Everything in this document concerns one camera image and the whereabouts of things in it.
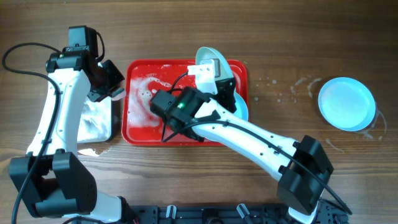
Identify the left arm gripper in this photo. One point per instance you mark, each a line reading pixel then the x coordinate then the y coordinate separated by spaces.
pixel 109 78

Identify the light blue plate top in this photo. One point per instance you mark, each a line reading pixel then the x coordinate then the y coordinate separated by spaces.
pixel 204 55

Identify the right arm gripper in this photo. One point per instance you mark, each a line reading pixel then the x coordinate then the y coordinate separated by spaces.
pixel 227 92

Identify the light blue plate bottom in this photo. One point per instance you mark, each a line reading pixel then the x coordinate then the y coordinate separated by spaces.
pixel 241 107

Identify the pink sponge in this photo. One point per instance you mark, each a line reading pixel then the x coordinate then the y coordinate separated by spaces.
pixel 118 94

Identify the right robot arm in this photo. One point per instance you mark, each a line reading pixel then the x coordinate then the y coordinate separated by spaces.
pixel 207 111

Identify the black soap water tray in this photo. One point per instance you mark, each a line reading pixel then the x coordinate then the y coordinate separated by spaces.
pixel 96 122

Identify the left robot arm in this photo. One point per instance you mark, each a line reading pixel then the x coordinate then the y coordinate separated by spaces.
pixel 50 179

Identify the light blue plate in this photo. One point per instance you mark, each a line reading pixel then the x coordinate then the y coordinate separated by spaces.
pixel 241 107
pixel 204 55
pixel 346 104

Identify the red plastic tray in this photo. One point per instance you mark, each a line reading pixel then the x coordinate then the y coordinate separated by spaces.
pixel 144 78

